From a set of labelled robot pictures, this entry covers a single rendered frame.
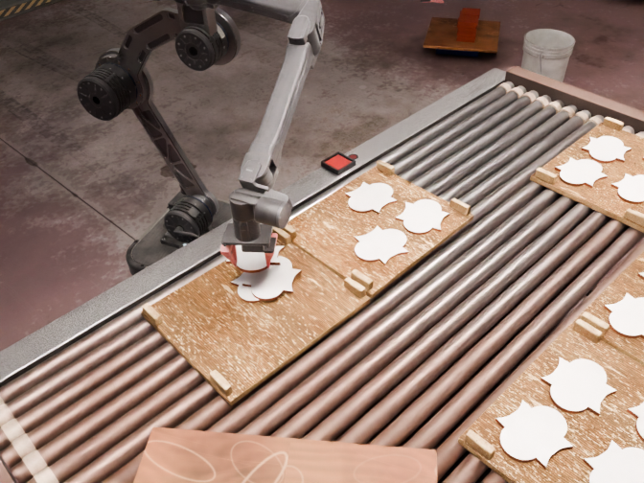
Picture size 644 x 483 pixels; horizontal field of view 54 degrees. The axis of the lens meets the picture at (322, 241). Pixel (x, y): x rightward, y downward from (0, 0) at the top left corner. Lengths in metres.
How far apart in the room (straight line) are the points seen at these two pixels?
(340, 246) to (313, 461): 0.67
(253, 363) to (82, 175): 2.57
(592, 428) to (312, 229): 0.82
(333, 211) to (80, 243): 1.83
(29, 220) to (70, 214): 0.21
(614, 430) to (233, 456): 0.72
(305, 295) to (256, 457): 0.49
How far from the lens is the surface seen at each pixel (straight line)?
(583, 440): 1.35
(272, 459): 1.14
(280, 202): 1.31
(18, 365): 1.58
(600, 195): 1.92
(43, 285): 3.18
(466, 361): 1.42
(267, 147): 1.38
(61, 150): 4.09
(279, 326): 1.45
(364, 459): 1.14
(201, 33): 2.18
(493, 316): 1.53
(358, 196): 1.78
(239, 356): 1.41
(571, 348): 1.48
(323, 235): 1.67
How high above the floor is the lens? 2.03
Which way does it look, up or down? 41 degrees down
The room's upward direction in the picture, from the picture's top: 3 degrees counter-clockwise
